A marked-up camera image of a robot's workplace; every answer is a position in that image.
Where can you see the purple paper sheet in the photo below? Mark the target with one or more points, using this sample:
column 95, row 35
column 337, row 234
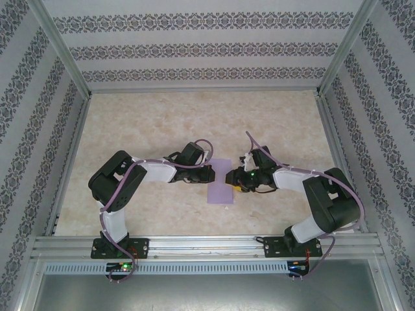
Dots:
column 220, row 194

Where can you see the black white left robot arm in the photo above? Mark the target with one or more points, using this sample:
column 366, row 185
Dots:
column 110, row 188

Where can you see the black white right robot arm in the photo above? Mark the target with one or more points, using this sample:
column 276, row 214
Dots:
column 334, row 207

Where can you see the grey metal sheet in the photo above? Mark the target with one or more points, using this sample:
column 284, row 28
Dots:
column 207, row 294

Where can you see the black controller board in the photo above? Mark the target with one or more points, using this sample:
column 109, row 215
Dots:
column 118, row 267
column 300, row 267

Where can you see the aluminium mounting rail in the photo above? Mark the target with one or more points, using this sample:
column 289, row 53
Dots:
column 207, row 246

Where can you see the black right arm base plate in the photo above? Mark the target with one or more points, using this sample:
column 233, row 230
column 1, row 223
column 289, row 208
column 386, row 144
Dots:
column 274, row 247

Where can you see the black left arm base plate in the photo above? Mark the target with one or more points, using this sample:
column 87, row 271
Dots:
column 142, row 246

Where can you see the aluminium side rail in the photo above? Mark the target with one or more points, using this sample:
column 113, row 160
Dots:
column 329, row 129
column 67, row 175

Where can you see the aluminium frame post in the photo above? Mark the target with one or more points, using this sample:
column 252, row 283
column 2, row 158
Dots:
column 343, row 52
column 66, row 52

